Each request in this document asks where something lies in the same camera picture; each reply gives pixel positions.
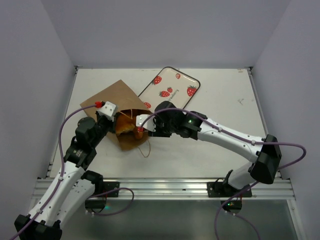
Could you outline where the round fake bread bun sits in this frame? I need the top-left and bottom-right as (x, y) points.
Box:
(115, 114), (136, 136)

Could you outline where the fake baguette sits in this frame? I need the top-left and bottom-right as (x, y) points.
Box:
(133, 131), (144, 140)

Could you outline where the brown paper bag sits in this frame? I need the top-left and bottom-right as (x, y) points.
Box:
(80, 80), (151, 151)

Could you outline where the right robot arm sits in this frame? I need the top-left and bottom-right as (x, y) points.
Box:
(143, 101), (282, 197)

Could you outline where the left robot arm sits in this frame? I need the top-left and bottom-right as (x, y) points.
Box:
(14, 110), (116, 240)

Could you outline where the strawberry print tray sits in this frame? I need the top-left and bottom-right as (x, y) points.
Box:
(138, 66), (201, 112)

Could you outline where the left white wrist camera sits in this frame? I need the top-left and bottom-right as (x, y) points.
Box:
(97, 101), (118, 122)

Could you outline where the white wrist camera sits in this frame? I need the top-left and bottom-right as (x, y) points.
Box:
(135, 114), (156, 132)
(97, 101), (118, 122)

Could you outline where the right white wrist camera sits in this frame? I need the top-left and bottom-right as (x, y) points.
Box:
(135, 114), (156, 132)

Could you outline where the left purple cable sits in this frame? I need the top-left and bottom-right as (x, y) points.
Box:
(0, 100), (135, 240)

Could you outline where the purple cable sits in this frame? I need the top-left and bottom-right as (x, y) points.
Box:
(0, 100), (135, 240)
(136, 107), (307, 240)

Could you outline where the aluminium rail frame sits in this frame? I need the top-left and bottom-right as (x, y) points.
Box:
(104, 178), (295, 201)

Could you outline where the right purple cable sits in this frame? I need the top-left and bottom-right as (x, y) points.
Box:
(136, 107), (307, 240)

